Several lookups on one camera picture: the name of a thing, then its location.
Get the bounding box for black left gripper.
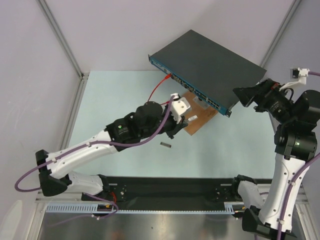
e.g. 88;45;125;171
140;103;188;140

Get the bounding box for silver transceiver plug module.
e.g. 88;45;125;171
187;115;198;122

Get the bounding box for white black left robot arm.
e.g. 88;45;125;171
35;97;191;200

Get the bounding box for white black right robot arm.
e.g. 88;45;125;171
230;78;320;240

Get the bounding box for wooden base board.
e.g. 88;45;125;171
182;91;218;136

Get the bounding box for silver transceiver module on table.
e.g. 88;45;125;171
160;142;172;148

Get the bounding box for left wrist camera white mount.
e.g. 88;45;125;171
170;93;192;124

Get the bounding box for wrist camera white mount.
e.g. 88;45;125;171
170;93;192;124
279;67;310;91

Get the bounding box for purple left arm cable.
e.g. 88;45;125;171
14;97;176;222

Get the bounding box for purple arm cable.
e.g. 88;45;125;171
14;97;176;222
253;70;320;240

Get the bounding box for blue black network switch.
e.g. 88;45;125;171
148;29;266;117

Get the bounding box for red ethernet cable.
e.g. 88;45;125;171
146;73;174;106

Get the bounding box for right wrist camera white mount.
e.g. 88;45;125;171
279;67;310;91

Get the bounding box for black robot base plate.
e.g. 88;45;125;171
97;176;233;212

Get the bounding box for grey slotted cable duct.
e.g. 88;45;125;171
46;201;246;215

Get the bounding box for aluminium frame post right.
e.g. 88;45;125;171
260;0;302;68

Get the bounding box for aluminium frame post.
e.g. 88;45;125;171
36;0;90;81
260;0;302;68

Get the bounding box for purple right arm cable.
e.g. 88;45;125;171
253;70;320;240

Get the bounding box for aluminium frame post left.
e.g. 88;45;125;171
36;0;90;81

